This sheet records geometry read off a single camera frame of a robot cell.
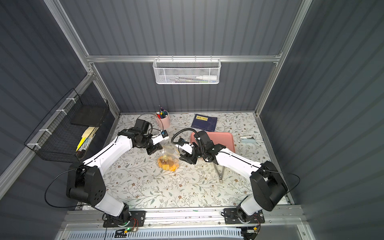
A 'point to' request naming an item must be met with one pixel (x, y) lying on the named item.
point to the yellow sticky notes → (84, 136)
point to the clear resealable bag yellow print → (168, 159)
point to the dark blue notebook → (206, 123)
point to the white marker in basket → (207, 77)
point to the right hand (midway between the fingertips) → (184, 152)
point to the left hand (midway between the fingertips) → (161, 147)
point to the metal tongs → (221, 177)
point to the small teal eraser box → (248, 139)
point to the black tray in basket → (89, 115)
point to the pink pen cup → (163, 120)
